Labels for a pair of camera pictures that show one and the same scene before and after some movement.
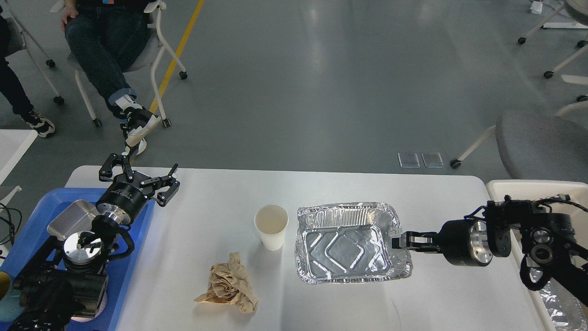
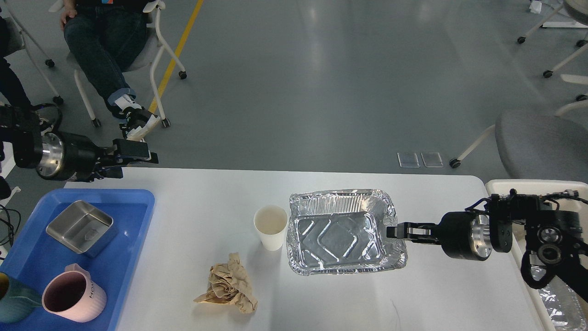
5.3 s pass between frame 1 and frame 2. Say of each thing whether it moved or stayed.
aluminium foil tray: moved
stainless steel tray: stayed
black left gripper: moved
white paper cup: stayed
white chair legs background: stayed
